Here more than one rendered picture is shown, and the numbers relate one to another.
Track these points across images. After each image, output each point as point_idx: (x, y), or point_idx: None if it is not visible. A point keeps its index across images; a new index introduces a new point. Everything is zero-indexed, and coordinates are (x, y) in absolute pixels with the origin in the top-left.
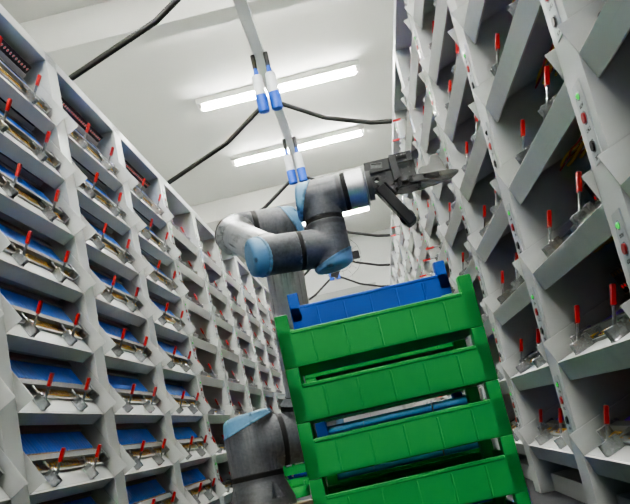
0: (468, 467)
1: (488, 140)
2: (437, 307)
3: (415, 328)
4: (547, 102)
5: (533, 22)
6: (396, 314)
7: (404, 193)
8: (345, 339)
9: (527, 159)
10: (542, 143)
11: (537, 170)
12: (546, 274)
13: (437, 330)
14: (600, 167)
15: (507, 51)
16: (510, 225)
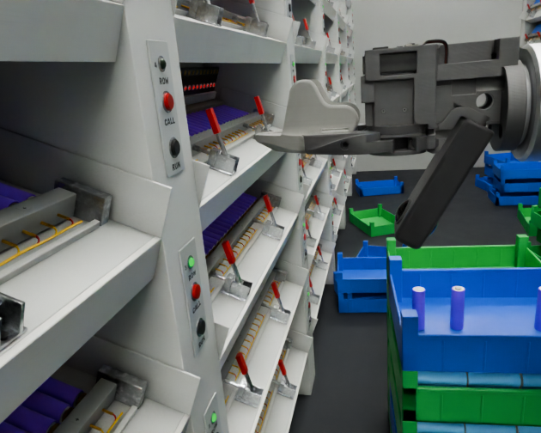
0: None
1: (161, 83)
2: (412, 253)
3: (430, 261)
4: (270, 130)
5: (269, 63)
6: (440, 250)
7: (408, 154)
8: (477, 258)
9: (251, 169)
10: (266, 161)
11: (247, 186)
12: (237, 332)
13: (416, 265)
14: (300, 192)
15: (252, 42)
16: (176, 297)
